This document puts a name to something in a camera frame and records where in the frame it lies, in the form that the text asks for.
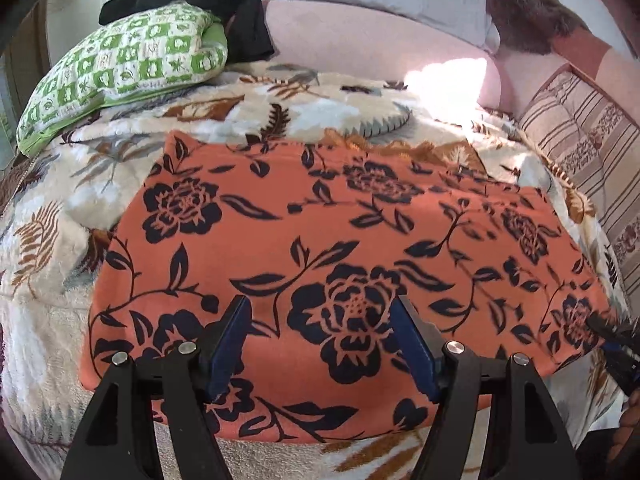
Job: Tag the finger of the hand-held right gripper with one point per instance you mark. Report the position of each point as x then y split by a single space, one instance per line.
625 365
612 332

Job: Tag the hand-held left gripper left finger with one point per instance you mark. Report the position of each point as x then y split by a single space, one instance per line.
230 345

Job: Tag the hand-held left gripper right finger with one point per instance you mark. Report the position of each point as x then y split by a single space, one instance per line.
415 347

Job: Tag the orange floral shirt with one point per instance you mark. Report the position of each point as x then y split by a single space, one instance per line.
310 240

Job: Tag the striped floral cushion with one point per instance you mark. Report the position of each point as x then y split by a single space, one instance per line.
590 145

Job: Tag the leaf print blanket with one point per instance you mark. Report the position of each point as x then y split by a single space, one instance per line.
75 200

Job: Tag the pink quilted cover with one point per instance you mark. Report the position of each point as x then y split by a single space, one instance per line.
580 55

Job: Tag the green checkered pillow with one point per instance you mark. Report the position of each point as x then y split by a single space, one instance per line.
130 60

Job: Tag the pink bolster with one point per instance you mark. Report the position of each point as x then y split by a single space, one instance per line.
360 45

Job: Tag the brown furry cushion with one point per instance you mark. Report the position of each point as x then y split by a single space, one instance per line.
535 15

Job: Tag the black garment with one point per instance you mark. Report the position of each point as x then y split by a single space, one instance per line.
220 0

